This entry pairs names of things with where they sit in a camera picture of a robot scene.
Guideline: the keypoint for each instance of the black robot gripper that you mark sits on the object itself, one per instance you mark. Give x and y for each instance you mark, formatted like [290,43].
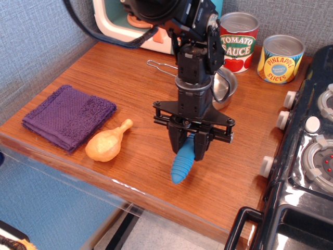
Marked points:
[194,112]

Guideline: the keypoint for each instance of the blue handled metal fork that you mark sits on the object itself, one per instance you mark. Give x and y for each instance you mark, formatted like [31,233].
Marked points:
[183,160]

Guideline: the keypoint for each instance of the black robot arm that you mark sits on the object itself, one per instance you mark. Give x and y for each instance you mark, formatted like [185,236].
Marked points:
[197,66]

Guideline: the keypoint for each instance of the small steel pan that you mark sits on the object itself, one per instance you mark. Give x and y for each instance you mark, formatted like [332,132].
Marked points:
[225,82]

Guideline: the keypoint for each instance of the orange toy chicken drumstick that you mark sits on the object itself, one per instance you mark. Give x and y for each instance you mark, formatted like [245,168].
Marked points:
[106,145]

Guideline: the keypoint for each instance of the tomato sauce can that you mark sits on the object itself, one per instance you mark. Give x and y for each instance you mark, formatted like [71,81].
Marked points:
[238,35]

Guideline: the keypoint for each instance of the pineapple slices can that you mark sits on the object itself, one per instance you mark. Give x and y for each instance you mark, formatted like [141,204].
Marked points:
[280,58]

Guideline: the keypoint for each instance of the purple folded towel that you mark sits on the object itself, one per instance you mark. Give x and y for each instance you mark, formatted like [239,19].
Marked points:
[69,117]

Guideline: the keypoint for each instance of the black toy stove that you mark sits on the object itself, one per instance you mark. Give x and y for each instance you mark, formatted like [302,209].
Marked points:
[297,212]

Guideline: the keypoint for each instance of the teal toy microwave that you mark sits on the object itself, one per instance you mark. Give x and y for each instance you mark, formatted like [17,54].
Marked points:
[114,23]

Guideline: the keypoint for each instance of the orange plush toy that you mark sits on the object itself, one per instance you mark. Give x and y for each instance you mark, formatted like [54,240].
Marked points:
[17,244]

